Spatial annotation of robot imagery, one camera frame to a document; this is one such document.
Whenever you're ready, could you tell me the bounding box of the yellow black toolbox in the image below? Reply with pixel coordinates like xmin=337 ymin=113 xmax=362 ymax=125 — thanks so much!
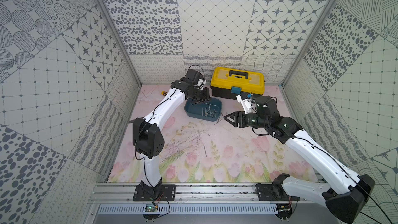
xmin=210 ymin=67 xmax=265 ymax=100

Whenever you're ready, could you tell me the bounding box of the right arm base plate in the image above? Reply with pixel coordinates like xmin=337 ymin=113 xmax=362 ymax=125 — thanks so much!
xmin=254 ymin=183 xmax=300 ymax=202

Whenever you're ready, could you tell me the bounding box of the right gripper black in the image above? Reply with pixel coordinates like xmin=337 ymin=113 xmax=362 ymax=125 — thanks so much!
xmin=224 ymin=110 xmax=269 ymax=130

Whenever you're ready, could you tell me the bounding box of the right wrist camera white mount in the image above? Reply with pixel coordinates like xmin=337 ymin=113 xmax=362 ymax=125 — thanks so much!
xmin=236 ymin=92 xmax=253 ymax=114

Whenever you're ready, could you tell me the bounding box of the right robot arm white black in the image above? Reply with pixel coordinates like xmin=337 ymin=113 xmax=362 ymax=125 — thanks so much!
xmin=224 ymin=93 xmax=375 ymax=224

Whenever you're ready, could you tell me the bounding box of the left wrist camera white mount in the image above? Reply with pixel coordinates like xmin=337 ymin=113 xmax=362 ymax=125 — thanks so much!
xmin=197 ymin=79 xmax=206 ymax=89

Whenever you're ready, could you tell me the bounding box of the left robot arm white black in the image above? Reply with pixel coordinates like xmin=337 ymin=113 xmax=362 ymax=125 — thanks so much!
xmin=129 ymin=68 xmax=211 ymax=198

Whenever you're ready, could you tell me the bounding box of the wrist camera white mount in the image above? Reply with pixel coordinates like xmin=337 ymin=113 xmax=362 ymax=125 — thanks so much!
xmin=236 ymin=92 xmax=253 ymax=114
xmin=197 ymin=79 xmax=206 ymax=89

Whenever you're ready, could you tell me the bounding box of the teal plastic storage box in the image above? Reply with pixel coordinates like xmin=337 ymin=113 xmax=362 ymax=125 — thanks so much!
xmin=184 ymin=98 xmax=222 ymax=122

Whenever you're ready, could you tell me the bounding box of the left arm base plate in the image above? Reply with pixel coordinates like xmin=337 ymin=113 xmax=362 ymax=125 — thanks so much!
xmin=133 ymin=182 xmax=176 ymax=202

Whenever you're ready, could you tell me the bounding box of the aluminium mounting rail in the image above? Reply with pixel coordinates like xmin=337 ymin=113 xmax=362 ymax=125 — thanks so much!
xmin=88 ymin=177 xmax=331 ymax=205

